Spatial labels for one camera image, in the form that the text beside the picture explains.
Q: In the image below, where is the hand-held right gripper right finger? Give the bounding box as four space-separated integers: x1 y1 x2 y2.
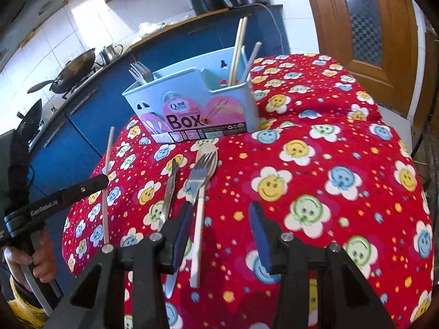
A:
249 202 395 329

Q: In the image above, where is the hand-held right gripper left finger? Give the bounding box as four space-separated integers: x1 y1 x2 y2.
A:
44 202 193 329

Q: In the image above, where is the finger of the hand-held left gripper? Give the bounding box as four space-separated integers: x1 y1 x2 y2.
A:
62 175 109 202

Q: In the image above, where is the pale chopstick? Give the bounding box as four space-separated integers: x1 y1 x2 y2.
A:
240 42 263 85
103 127 115 245

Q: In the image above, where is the white-handled fork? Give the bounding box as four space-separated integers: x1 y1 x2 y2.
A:
187 152 216 288
130 62 146 83

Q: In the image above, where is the light blue utensil box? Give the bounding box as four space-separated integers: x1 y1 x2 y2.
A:
122 46 259 144

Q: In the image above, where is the person's left forearm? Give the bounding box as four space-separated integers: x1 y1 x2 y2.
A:
7 277 49 321

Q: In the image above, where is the person's left hand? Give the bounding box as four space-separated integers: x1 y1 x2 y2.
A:
3 233 57 292

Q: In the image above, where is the metal table knife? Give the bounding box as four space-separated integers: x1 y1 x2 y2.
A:
157 159 181 297

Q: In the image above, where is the blue kitchen cabinet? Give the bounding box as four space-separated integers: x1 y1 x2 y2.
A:
27 5 292 196

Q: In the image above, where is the dark frying pan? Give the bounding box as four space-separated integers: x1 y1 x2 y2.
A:
15 99 43 141

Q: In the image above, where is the red smiley flower blanket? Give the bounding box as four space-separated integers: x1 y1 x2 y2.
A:
62 53 436 329

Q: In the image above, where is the gas stove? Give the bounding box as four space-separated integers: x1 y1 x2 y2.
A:
62 63 103 100

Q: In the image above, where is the black wok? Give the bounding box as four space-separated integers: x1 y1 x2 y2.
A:
27 48 97 94

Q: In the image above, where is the metal kettle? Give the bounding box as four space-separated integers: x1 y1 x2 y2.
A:
99 44 124 64

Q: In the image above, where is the white cloth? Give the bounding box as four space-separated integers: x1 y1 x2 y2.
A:
137 21 167 38

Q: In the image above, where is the range hood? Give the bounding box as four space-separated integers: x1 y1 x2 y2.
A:
0 0 67 69

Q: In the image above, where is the dark metal chair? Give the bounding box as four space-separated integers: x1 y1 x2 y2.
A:
410 110 439 282

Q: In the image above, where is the black air fryer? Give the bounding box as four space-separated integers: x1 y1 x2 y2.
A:
190 0 223 16

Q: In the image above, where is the wooden door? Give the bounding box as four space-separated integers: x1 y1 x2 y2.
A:
300 0 429 127

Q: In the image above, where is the white power cable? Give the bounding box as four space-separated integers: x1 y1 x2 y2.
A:
257 3 291 55

